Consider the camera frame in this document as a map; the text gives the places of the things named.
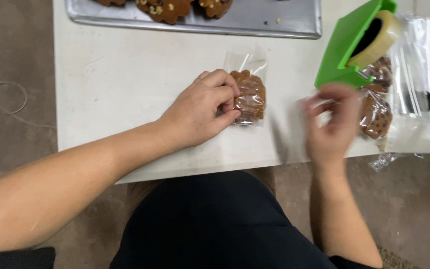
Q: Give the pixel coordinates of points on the person's left hand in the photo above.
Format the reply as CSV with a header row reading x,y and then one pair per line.
x,y
192,114

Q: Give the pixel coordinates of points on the metal baking tray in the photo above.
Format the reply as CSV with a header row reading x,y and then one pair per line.
x,y
237,18

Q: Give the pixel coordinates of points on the person's right fingers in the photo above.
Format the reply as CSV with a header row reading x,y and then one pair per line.
x,y
327,102

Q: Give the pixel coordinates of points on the clear tape roll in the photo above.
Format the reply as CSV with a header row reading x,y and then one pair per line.
x,y
377,37

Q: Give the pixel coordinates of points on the bagged chocolate chip cookie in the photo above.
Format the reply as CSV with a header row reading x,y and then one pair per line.
x,y
379,71
376,115

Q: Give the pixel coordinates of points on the brown flower cookie with nuts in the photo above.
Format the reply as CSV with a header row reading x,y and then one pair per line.
x,y
166,9
111,2
215,6

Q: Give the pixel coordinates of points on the person's right hand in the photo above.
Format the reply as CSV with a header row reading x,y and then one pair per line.
x,y
330,127

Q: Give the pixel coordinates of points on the stack of clear plastic bags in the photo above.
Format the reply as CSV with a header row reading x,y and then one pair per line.
x,y
420,86

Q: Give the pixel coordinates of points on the person's dark clothing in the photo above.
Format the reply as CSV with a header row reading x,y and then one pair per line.
x,y
215,228

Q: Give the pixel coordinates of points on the green tape dispenser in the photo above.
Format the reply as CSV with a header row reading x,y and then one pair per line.
x,y
343,48

